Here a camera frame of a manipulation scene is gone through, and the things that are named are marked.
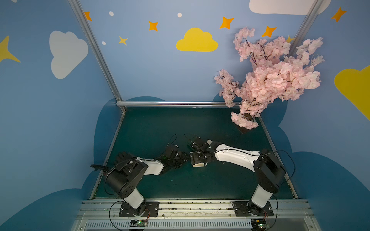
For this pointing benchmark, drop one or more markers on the right green circuit board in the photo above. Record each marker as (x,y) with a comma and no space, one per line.
(258,225)

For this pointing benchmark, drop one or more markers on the right aluminium frame post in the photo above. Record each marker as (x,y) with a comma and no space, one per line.
(305,26)

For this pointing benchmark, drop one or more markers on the white flower gift box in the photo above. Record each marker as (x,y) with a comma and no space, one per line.
(197,160)

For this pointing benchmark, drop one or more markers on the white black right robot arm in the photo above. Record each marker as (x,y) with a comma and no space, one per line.
(269,170)

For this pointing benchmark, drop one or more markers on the green circuit board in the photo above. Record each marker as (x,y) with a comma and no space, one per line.
(258,225)
(138,223)

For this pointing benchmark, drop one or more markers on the black glove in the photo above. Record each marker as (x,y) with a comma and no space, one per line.
(125,158)

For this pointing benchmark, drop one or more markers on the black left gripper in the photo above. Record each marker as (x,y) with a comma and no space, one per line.
(176,157)

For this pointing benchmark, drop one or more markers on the left aluminium frame post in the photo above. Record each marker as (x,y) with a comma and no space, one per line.
(78,11)

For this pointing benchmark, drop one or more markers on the front aluminium rail track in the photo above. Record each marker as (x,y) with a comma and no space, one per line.
(195,215)

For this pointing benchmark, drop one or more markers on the aluminium frame post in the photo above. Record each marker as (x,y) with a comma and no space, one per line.
(78,11)
(305,26)

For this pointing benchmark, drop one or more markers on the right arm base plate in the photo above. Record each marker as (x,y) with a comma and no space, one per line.
(248,208)

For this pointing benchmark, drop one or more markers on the left green circuit board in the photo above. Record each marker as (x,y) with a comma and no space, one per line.
(138,223)

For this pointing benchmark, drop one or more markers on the brown tree base plate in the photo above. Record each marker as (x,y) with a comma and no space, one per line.
(245,123)

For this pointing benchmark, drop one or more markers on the pink cherry blossom tree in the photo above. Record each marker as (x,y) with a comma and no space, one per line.
(274,75)

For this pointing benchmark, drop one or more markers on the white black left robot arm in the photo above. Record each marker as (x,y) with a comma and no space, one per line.
(128,171)

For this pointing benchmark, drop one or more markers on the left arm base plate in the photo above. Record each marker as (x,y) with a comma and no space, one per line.
(150,209)

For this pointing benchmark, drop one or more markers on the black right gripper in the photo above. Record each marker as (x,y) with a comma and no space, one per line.
(198,156)

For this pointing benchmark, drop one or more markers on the black red handled tool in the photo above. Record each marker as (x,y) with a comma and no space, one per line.
(104,169)

